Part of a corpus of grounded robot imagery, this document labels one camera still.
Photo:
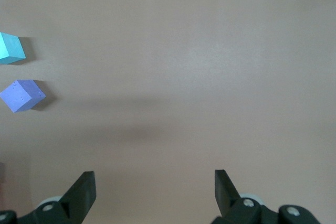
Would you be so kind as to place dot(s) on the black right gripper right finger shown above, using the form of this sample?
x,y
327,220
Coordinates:
x,y
228,200

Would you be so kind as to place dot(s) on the light blue foam cube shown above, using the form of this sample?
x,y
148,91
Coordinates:
x,y
10,49

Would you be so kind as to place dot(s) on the purple foam cube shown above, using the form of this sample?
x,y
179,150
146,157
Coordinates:
x,y
22,96

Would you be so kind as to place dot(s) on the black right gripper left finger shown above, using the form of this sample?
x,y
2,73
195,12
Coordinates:
x,y
76,200

